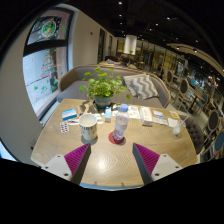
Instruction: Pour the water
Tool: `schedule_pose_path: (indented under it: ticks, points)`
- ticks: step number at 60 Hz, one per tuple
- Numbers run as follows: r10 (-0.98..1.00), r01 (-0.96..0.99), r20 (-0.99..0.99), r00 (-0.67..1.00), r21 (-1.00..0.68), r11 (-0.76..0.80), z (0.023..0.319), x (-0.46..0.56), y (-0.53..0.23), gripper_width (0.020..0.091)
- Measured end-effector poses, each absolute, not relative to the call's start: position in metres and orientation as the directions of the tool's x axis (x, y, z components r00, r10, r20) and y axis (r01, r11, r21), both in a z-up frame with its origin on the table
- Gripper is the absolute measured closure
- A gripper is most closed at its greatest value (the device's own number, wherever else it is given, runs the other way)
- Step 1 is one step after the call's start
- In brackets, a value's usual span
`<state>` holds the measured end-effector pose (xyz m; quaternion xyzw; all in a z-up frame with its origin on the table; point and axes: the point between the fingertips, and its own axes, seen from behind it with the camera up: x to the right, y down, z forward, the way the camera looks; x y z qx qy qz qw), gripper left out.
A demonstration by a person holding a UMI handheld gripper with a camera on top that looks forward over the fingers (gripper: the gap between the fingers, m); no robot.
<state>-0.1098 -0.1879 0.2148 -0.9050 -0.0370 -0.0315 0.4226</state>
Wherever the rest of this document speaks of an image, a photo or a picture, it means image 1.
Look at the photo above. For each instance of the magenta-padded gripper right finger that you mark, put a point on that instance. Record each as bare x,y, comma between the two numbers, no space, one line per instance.
146,159

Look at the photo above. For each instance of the person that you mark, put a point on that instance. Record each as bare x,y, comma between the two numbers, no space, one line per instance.
125,59

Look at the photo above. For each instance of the white mug with black lettering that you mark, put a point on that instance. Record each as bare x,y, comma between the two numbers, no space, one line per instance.
88,128

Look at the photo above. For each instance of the white and blue flat packet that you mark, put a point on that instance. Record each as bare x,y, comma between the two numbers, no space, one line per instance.
158,116

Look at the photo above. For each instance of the white paper napkin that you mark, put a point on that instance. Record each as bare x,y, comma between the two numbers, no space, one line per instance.
171,122

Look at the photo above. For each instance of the small blue white carton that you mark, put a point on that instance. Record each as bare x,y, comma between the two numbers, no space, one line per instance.
108,114

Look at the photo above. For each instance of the pill blister pack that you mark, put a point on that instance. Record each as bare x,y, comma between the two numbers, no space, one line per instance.
64,127

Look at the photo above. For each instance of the yellow card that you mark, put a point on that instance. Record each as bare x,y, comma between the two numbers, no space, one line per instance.
175,114

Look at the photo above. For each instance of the green potted plant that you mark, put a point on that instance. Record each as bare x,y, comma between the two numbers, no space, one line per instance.
103,85

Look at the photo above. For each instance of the clear plastic cup with straw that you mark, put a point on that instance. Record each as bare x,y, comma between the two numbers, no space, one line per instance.
179,128

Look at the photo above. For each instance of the white printed paper sheet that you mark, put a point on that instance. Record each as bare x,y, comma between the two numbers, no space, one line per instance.
134,112

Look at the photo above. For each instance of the grey curved sofa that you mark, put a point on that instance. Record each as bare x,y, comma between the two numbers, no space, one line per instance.
71,88

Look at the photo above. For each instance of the group of dining chairs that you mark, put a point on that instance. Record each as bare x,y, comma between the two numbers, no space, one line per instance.
213,121

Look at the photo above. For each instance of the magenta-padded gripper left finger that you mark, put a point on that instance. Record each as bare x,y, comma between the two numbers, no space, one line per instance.
77,159

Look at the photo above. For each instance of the flat round red coaster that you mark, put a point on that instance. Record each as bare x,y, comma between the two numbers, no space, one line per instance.
112,140

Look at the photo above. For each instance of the grey white chevron pillow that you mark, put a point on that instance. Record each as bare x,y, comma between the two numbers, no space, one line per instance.
141,86

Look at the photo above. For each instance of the white box with orange print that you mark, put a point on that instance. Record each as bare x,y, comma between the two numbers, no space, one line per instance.
146,116

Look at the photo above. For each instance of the group of ceiling lights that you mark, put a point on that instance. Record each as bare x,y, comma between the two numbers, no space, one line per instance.
120,2

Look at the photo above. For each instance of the clear bottle with blue cap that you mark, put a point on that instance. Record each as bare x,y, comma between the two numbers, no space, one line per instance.
120,125

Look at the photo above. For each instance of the grey tufted chair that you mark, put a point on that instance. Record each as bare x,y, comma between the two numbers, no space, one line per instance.
195,135

